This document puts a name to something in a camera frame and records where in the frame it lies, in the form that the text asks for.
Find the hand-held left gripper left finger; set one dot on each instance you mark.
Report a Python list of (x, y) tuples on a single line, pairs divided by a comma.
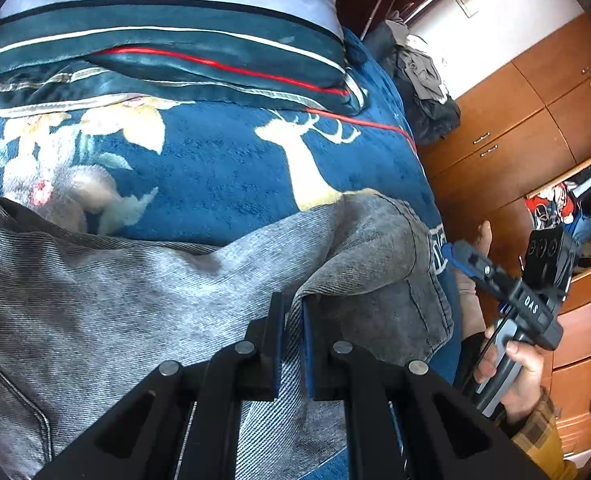
[(275, 350)]

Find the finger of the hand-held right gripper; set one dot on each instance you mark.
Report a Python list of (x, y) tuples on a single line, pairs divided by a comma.
[(480, 267)]

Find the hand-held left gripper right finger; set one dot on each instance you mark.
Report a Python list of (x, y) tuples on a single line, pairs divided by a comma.
[(308, 355)]

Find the grey denim pants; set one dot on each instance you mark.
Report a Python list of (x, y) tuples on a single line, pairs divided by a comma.
[(125, 285)]

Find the person's right forearm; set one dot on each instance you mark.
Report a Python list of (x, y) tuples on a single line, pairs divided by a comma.
[(545, 435)]

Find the person's right hand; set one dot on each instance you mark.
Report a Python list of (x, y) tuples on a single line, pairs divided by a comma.
[(525, 380)]

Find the colourful clothes pile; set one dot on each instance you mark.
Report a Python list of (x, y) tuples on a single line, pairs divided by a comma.
[(555, 205)]

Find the brown wooden wardrobe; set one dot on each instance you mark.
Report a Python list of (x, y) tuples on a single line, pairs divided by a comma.
[(515, 125)]

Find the black jacket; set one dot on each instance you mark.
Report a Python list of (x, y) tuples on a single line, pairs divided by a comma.
[(438, 120)]

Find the blue deer printed blanket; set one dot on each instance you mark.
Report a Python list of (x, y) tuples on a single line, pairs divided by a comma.
[(215, 180)]

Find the grey garment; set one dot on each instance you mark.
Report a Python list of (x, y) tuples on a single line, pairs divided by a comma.
[(425, 77)]

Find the white spotted garment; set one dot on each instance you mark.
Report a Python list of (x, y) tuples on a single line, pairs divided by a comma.
[(415, 42)]

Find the grey blue flower logo pillow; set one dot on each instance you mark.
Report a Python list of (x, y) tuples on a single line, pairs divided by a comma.
[(175, 25)]

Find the white wall socket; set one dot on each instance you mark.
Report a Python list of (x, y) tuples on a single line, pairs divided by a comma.
[(468, 4)]

